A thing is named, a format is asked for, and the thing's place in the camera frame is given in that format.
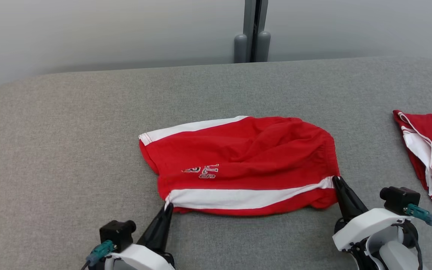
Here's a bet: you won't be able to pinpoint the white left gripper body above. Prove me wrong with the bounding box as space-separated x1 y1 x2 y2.
105 244 176 270

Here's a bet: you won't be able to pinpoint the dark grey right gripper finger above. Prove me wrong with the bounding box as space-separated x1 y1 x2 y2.
331 175 355 222
338 176 369 220

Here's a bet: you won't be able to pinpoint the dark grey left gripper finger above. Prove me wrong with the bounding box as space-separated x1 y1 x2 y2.
136 204 168 251
155 202 174 254

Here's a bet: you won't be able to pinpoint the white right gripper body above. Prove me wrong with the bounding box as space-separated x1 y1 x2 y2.
331 208 408 252

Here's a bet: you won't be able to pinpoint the red shorts with white bands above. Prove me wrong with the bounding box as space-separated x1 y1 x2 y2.
138 115 341 217

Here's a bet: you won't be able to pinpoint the grey partition foot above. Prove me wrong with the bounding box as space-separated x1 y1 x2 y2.
234 34 248 64
257 31 272 63

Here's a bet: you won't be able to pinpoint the white partition panel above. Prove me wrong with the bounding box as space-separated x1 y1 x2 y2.
267 0 432 69
0 0 247 91

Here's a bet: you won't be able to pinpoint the teal left camera connector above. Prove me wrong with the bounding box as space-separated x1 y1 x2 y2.
86 240 116 267

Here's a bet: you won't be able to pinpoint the teal camera connector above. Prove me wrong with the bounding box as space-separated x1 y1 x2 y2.
404 204 432 227
86 240 116 267

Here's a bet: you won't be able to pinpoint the teal right camera connector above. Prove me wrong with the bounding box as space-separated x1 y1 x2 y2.
404 204 432 227

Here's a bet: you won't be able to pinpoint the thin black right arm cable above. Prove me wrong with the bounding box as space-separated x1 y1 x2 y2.
399 224 424 270

